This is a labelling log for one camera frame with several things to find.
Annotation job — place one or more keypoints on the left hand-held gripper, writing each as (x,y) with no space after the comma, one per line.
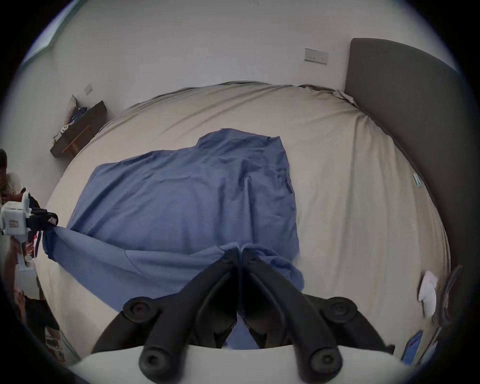
(13,217)

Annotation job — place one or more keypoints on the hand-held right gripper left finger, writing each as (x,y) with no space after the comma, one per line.
(176,311)

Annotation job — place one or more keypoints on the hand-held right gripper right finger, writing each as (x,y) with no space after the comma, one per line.
(300,311)

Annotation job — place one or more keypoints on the blue shirt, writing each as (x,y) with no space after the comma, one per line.
(180,202)

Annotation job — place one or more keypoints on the person's left hand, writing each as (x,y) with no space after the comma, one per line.
(18,245)

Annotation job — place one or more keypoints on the person's body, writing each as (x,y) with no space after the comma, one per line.
(11,180)

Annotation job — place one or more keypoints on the dark wooden bedside table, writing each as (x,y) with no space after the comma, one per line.
(80,127)

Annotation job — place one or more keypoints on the person's legs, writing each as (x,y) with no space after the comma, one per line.
(37,317)

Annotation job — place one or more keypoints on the bed with beige sheet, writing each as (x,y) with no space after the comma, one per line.
(356,210)

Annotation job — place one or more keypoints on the blue phone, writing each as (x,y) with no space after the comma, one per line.
(412,347)

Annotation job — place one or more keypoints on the small white cloth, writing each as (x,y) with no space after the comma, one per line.
(428,294)

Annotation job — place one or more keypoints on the small pale blue card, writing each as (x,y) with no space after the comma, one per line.
(417,180)

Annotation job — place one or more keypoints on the dark grey padded headboard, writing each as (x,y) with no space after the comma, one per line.
(416,112)

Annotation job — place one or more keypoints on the white wall socket plate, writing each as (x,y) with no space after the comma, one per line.
(316,56)
(88,89)

